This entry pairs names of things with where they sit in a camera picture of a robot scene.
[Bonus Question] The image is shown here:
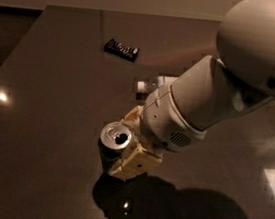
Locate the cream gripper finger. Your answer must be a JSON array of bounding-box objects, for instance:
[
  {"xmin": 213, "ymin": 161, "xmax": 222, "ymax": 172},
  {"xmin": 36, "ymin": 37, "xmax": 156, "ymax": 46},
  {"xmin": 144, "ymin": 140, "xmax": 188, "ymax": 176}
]
[
  {"xmin": 121, "ymin": 105, "xmax": 143, "ymax": 135},
  {"xmin": 107, "ymin": 142, "xmax": 163, "ymax": 181}
]

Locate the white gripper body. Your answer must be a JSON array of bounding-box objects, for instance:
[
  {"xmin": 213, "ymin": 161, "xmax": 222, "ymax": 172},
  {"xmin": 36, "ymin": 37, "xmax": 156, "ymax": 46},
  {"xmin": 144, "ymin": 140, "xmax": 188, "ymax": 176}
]
[{"xmin": 140, "ymin": 84, "xmax": 206, "ymax": 152}]

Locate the green soda can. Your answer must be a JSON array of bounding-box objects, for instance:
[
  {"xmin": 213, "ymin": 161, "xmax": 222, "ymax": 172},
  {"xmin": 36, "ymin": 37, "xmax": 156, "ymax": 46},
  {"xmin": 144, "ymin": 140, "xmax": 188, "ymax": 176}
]
[{"xmin": 98, "ymin": 122, "xmax": 134, "ymax": 174}]

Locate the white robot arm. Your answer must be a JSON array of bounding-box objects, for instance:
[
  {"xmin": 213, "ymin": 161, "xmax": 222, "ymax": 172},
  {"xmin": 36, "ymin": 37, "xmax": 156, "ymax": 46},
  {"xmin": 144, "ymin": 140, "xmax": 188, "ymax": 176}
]
[{"xmin": 107, "ymin": 0, "xmax": 275, "ymax": 180}]

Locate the clear plastic water bottle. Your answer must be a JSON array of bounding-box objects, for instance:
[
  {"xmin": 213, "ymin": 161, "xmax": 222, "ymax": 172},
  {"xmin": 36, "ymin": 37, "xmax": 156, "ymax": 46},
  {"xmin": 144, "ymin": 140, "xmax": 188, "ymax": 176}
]
[{"xmin": 135, "ymin": 71, "xmax": 179, "ymax": 104}]

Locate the black candy bar wrapper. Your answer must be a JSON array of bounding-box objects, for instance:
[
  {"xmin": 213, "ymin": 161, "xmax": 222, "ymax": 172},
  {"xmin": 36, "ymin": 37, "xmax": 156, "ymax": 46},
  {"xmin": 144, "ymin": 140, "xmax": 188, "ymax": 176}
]
[{"xmin": 104, "ymin": 39, "xmax": 139, "ymax": 61}]

